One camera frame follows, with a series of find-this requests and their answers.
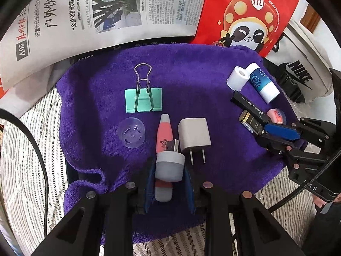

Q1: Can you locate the white wall charger plug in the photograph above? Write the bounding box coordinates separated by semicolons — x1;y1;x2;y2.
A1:
178;117;212;165

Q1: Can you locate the pink pen flashlight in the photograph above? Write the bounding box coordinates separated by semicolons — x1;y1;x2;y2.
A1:
155;114;173;202

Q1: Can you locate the person's right forearm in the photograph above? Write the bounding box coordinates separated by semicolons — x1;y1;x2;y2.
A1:
302;201;341;256

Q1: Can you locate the newspaper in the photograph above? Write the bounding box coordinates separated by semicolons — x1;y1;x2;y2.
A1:
0;0;211;91

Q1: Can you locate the brown wooden panel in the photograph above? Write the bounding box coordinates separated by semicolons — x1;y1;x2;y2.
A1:
301;4;321;35

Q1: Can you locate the blue and white tube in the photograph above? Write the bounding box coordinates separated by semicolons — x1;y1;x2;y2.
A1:
246;63;280;104

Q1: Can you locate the white plastic shopping bag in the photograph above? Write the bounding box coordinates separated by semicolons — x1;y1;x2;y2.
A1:
0;59;72;126

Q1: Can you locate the person's right hand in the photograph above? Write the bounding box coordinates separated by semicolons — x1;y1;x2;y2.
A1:
313;194;327;209

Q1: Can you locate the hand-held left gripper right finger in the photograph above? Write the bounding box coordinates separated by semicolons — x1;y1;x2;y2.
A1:
183;165;305;256

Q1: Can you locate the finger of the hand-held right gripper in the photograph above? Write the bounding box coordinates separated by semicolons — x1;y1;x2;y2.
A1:
256;132;329;167
264;117;337;146

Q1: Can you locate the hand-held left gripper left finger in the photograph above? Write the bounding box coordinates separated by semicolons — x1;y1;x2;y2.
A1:
32;157;157;256

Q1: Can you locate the white tape roll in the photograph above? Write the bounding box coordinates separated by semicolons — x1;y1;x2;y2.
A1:
226;66;251;91

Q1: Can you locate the black strap with buckle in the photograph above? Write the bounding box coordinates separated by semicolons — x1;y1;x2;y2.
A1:
264;57;305;103

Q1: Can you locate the teal binder clip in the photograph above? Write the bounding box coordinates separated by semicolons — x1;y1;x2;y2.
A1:
125;63;163;113

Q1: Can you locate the clear plastic cap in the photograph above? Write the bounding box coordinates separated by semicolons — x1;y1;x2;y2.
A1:
118;117;146;149

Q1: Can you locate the black mascara tube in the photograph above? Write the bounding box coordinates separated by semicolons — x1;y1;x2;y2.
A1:
230;91;269;124

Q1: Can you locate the purple towel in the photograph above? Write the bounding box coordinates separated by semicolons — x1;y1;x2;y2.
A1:
56;44;308;244

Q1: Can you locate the grey and white USB adapter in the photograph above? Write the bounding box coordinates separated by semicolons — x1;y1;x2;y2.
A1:
155;139;185;183

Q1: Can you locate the small pink jar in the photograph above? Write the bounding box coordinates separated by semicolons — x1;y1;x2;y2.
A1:
266;108;287;125

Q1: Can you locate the black cable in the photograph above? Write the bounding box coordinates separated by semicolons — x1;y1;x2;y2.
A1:
0;109;48;235
266;149;341;212

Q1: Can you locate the white canvas tote bag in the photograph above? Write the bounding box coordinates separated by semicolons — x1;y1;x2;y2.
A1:
266;19;336;104

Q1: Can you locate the red panda paper bag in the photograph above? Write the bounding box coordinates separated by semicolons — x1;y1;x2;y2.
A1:
190;0;301;58

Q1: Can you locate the black and gold battery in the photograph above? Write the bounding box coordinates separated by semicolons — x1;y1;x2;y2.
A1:
238;110;264;134

